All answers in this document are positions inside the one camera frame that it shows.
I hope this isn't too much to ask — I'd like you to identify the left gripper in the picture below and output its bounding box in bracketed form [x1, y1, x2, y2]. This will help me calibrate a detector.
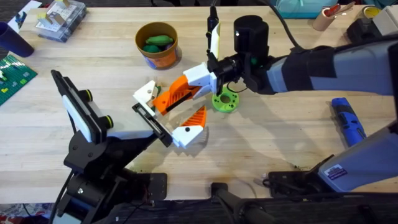
[63, 80, 208, 175]

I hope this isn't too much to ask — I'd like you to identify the blue electric screwdriver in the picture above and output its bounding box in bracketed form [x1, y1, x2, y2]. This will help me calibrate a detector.
[331, 97, 368, 147]

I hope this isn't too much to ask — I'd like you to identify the green disc with holes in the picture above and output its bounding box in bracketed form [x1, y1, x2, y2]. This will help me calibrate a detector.
[211, 85, 240, 113]

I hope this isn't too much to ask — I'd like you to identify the right wrist upright plate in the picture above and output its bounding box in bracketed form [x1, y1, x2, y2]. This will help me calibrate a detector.
[209, 21, 222, 60]

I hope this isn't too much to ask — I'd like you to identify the wrist upright plate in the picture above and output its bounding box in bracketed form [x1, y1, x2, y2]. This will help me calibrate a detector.
[50, 69, 108, 144]
[209, 21, 222, 60]

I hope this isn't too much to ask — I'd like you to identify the orange tub with toys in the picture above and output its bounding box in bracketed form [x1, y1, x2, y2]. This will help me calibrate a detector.
[134, 21, 180, 70]

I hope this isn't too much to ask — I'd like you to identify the left wrist upright plate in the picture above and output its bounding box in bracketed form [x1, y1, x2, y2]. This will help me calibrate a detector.
[50, 69, 108, 144]

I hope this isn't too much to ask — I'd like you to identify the teal box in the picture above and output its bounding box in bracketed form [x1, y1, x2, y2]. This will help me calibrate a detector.
[269, 0, 340, 19]

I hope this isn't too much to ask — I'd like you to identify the clear box with blocks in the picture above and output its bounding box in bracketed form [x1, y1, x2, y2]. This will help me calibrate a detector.
[34, 0, 88, 43]

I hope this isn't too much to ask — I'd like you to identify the green board with blocks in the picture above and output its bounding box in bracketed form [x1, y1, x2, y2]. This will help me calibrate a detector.
[0, 54, 39, 106]

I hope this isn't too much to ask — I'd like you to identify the dark blue cup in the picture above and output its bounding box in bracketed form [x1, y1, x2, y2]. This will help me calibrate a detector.
[0, 21, 35, 58]

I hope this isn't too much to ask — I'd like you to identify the black block tool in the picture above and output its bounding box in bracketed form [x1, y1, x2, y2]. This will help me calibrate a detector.
[346, 17, 384, 45]

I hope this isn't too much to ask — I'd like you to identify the white printed card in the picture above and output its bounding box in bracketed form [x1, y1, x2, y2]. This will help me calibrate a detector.
[7, 0, 43, 34]

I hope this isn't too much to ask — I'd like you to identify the pale grey box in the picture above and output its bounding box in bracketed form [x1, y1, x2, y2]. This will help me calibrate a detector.
[372, 5, 398, 37]

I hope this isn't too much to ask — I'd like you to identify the thin black cable loop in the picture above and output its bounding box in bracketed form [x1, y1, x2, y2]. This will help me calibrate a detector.
[226, 80, 249, 94]

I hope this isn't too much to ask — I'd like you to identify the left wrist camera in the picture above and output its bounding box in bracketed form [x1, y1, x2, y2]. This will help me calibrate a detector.
[77, 88, 114, 130]

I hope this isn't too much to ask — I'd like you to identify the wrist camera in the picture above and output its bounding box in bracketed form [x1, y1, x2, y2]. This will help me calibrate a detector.
[206, 5, 220, 55]
[77, 88, 114, 130]

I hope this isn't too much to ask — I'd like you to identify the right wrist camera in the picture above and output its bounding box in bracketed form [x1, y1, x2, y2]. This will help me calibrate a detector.
[206, 5, 220, 55]

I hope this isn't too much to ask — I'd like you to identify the thick black cable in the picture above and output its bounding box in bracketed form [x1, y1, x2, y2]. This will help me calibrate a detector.
[257, 0, 303, 51]

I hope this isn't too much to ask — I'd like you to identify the black camera pole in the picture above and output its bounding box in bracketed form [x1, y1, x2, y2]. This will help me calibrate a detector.
[210, 182, 277, 224]

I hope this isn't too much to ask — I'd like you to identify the black rail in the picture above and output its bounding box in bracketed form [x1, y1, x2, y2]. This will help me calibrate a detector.
[107, 186, 398, 224]

